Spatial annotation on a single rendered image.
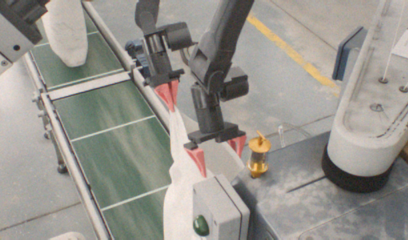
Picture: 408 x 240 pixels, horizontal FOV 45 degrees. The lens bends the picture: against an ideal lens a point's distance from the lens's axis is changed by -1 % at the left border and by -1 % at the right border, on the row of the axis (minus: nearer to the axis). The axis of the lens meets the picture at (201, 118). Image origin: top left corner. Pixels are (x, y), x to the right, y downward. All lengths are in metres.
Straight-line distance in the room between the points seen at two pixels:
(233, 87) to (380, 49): 0.39
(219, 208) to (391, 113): 0.25
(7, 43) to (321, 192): 0.49
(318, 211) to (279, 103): 2.36
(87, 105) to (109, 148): 0.33
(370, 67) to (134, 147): 1.49
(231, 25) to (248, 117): 1.90
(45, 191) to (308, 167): 1.97
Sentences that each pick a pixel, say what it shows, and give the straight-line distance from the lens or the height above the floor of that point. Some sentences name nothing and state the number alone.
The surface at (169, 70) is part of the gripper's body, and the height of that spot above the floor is 1.10.
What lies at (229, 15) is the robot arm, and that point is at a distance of 0.96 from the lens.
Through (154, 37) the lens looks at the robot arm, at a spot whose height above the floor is 1.17.
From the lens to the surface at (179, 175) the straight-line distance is 1.36.
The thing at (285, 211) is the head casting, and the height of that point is 1.34.
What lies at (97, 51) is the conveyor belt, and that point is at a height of 0.38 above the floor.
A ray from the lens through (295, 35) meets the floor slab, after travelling 3.68.
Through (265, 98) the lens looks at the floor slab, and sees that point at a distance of 3.01.
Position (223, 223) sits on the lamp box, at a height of 1.33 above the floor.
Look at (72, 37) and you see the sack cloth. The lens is 2.58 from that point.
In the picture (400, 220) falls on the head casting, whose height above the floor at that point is 1.34.
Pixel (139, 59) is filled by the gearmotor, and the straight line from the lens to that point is 2.62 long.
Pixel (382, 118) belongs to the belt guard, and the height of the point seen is 1.42.
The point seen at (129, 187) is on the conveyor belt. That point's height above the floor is 0.38.
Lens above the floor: 1.81
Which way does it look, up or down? 40 degrees down
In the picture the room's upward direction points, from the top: 1 degrees clockwise
